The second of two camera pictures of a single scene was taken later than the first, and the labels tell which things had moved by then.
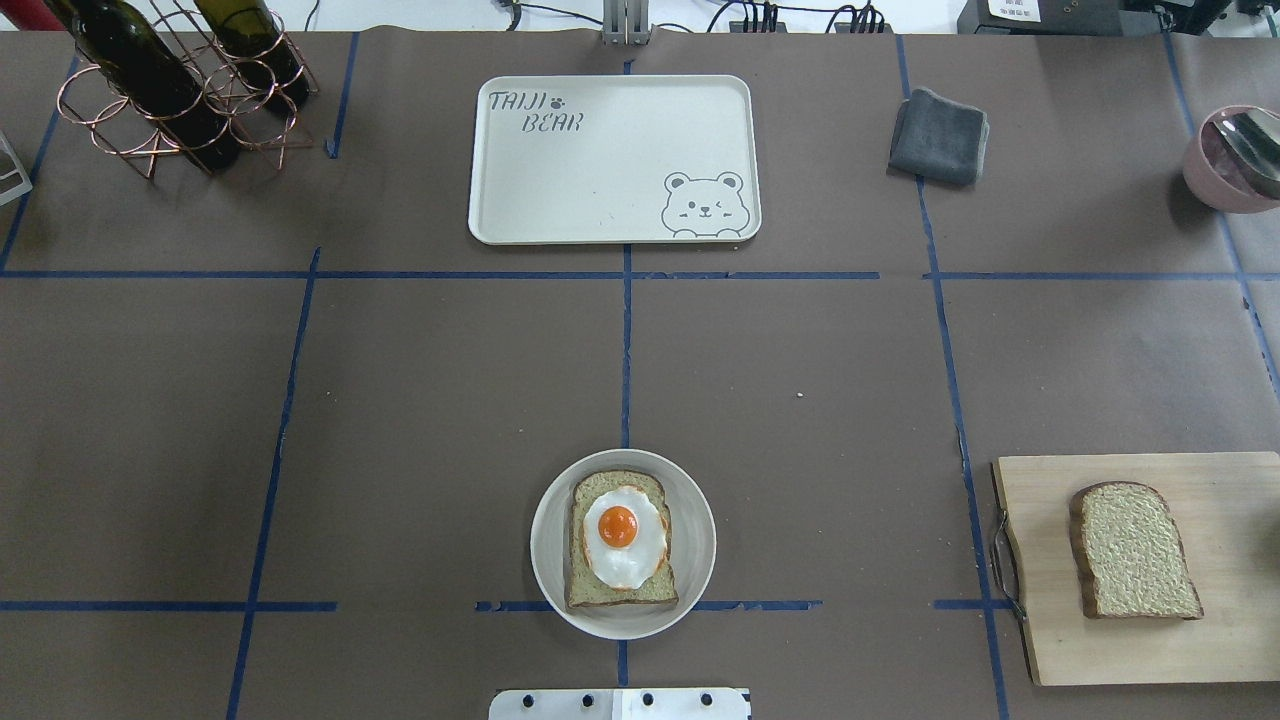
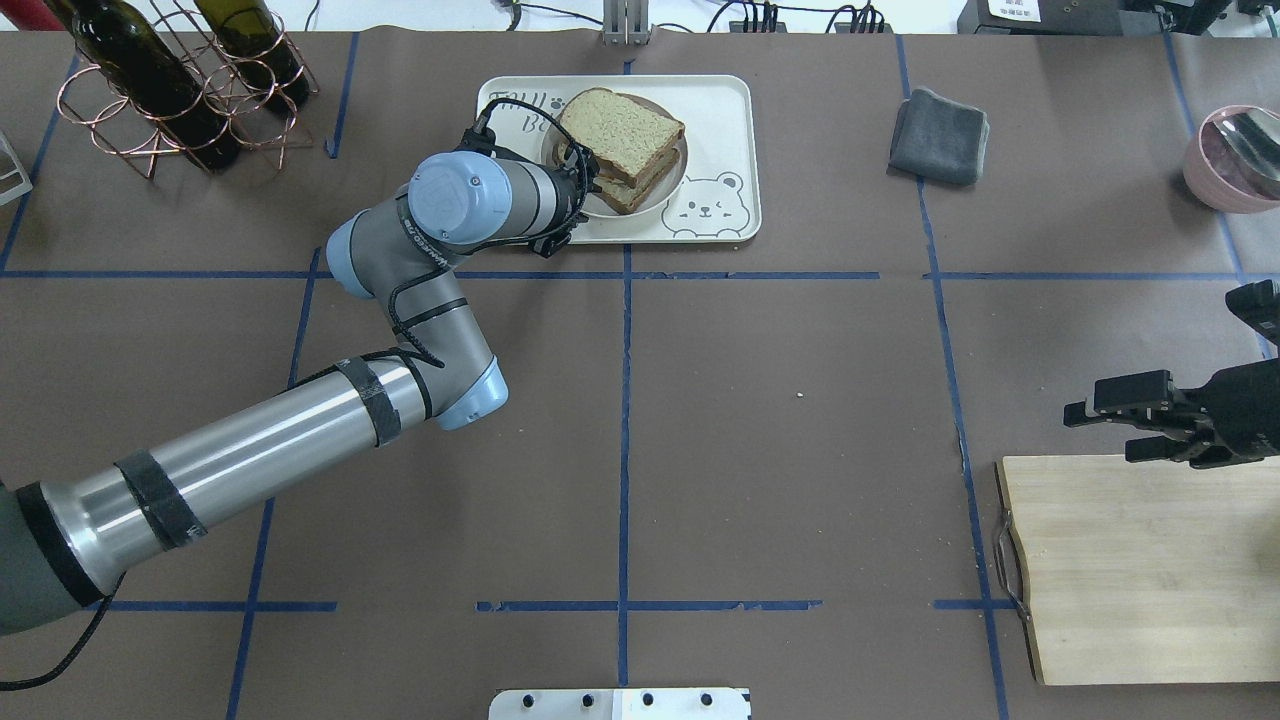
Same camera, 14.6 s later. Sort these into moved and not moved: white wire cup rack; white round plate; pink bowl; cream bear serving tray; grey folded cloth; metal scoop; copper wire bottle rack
Moved: white round plate
Not moved: pink bowl; grey folded cloth; metal scoop; white wire cup rack; copper wire bottle rack; cream bear serving tray
